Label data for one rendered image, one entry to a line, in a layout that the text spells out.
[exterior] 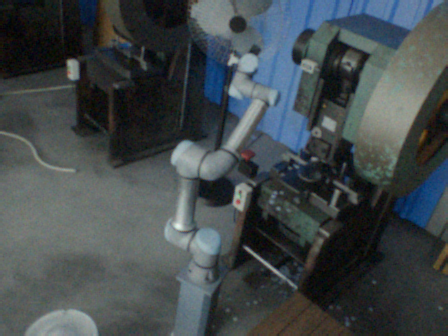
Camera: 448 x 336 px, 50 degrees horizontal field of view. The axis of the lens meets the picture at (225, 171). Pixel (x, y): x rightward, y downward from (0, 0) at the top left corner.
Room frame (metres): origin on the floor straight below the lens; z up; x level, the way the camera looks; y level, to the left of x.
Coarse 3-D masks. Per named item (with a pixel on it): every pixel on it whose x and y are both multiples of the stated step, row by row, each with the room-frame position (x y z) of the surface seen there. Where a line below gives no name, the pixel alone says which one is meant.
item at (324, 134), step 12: (336, 96) 2.18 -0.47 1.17; (324, 108) 2.11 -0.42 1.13; (336, 108) 2.08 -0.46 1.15; (324, 120) 2.10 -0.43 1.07; (336, 120) 2.06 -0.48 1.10; (312, 132) 2.12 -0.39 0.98; (324, 132) 2.09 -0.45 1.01; (336, 132) 2.05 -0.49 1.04; (312, 144) 2.07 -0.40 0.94; (324, 144) 2.04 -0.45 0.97; (348, 144) 2.13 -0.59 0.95; (324, 156) 2.03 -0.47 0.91; (336, 156) 2.06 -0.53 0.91
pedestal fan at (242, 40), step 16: (208, 0) 2.71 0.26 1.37; (224, 0) 2.72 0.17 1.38; (240, 0) 2.65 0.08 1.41; (256, 0) 2.69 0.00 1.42; (272, 0) 2.64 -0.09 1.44; (192, 16) 2.68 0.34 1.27; (208, 16) 2.69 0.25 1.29; (224, 16) 2.69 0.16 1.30; (240, 16) 2.61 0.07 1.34; (256, 16) 2.75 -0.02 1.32; (208, 32) 2.67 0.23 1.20; (224, 32) 2.63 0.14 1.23; (240, 32) 2.62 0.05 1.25; (256, 32) 2.66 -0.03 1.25; (208, 48) 2.68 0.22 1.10; (240, 48) 2.74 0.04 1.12; (272, 48) 2.69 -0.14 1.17; (224, 96) 2.79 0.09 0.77; (224, 112) 2.79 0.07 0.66; (224, 128) 2.80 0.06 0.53; (208, 192) 2.73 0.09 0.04; (224, 192) 2.76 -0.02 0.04
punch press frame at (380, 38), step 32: (320, 32) 2.18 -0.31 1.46; (352, 32) 2.13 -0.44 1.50; (384, 32) 2.22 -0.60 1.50; (320, 64) 2.12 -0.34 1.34; (384, 64) 1.95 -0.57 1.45; (352, 128) 1.96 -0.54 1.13; (352, 160) 2.50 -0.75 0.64; (288, 192) 2.05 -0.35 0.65; (288, 224) 1.95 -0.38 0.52; (320, 224) 1.84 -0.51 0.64; (256, 256) 2.02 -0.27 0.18
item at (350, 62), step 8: (352, 48) 2.13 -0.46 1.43; (344, 56) 2.11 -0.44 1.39; (352, 56) 2.09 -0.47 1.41; (360, 56) 2.09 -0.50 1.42; (344, 64) 2.08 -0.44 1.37; (352, 64) 2.07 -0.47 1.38; (344, 72) 2.09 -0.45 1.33; (352, 72) 2.07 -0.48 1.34; (344, 80) 2.11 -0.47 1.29; (352, 80) 2.09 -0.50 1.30; (344, 88) 2.10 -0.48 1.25; (352, 88) 2.09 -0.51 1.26; (344, 96) 2.12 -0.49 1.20
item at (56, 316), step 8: (56, 312) 1.29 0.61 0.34; (72, 312) 1.30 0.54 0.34; (80, 312) 1.31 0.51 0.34; (40, 320) 1.24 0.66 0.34; (48, 320) 1.24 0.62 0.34; (56, 320) 1.25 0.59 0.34; (64, 320) 1.26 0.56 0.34; (72, 320) 1.27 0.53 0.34; (80, 320) 1.27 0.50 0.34; (88, 320) 1.28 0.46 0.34; (32, 328) 1.19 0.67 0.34; (40, 328) 1.20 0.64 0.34; (48, 328) 1.21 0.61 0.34; (56, 328) 1.21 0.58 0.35; (64, 328) 1.22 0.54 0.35; (72, 328) 1.23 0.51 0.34; (80, 328) 1.23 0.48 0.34; (88, 328) 1.24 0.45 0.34; (96, 328) 1.24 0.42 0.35
